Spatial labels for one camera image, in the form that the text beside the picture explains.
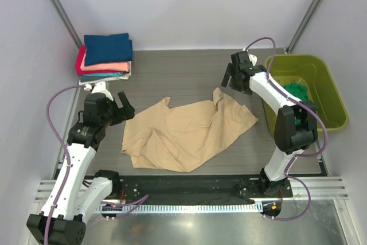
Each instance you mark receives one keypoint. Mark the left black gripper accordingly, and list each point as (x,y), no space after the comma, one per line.
(127,110)

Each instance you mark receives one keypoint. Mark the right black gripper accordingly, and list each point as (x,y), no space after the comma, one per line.
(230,72)

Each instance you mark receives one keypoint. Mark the beige t shirt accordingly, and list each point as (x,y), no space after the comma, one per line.
(183,138)

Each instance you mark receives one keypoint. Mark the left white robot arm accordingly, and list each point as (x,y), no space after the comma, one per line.
(64,217)

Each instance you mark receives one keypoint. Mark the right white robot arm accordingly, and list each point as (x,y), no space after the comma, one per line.
(295,127)

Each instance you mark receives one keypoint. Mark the salmon pink folded shirt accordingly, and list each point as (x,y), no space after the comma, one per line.
(105,67)

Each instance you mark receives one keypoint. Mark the teal folded shirt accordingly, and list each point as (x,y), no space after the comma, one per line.
(93,77)

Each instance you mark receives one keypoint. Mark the navy blue folded shirt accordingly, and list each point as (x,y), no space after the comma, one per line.
(112,48)

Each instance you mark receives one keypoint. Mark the green t shirt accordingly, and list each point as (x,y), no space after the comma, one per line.
(298,90)

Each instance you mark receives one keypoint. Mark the crimson folded shirt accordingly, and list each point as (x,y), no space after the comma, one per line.
(79,60)

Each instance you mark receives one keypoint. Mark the olive green plastic bin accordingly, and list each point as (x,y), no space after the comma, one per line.
(312,72)

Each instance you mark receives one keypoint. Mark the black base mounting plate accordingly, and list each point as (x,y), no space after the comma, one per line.
(227,189)

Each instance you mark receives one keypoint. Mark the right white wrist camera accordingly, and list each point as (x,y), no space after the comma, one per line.
(252,58)

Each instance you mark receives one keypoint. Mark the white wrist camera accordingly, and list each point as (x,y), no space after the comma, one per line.
(252,58)
(102,87)

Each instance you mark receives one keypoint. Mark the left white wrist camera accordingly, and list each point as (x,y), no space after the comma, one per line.
(102,87)

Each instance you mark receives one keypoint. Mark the right aluminium frame post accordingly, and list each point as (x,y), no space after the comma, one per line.
(310,12)

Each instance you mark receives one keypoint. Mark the aluminium frame post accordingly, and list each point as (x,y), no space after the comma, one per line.
(310,12)
(66,21)

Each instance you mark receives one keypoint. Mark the white slotted cable duct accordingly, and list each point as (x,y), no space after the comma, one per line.
(174,209)

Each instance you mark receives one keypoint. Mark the aluminium extrusion rail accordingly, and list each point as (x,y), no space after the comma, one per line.
(321,188)

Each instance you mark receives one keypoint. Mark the left aluminium frame post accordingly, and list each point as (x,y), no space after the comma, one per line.
(66,21)

